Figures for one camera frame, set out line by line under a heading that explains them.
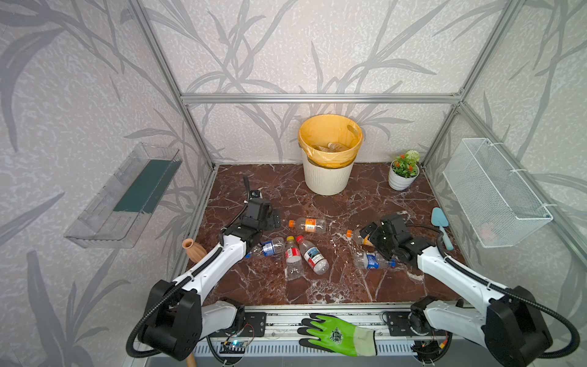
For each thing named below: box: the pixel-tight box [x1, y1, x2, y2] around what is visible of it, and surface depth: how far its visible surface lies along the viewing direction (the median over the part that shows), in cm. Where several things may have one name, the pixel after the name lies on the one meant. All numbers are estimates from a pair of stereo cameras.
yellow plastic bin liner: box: [298, 114, 364, 169], surface depth 103 cm
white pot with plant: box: [388, 149, 421, 192], surface depth 104 cm
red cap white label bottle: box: [296, 235, 330, 276], surface depth 84 cm
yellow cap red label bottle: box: [284, 235, 305, 281], surface depth 86 cm
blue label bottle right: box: [353, 250, 397, 270], surface depth 87 cm
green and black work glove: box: [297, 312, 378, 358], surface depth 72 cm
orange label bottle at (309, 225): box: [288, 217, 328, 234], surface depth 96 cm
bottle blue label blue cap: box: [245, 237, 285, 259], surface depth 88 cm
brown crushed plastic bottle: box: [313, 142, 350, 153], surface depth 110 cm
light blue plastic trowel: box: [431, 207, 455, 251], surface depth 101 cm
